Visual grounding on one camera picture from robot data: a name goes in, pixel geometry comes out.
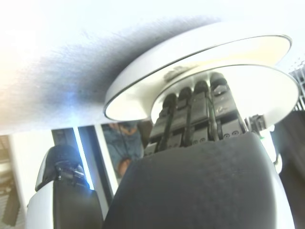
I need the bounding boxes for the white plate black rim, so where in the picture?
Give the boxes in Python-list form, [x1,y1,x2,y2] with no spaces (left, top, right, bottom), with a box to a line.
[103,21,293,121]

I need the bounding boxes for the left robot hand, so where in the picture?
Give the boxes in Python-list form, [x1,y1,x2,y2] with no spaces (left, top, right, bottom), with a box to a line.
[26,71,290,229]

